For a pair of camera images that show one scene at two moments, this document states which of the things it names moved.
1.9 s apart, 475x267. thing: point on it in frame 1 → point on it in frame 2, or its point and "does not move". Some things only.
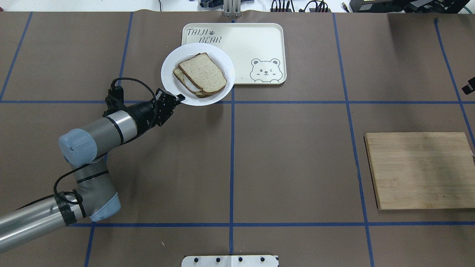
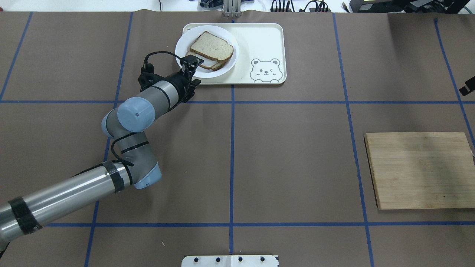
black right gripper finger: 470,87 does not move
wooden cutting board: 421,170 does not move
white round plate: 182,54 → 187,38
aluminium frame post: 232,8 does not move
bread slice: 202,71 → 210,46
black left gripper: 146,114 → 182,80
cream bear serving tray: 258,50 does not move
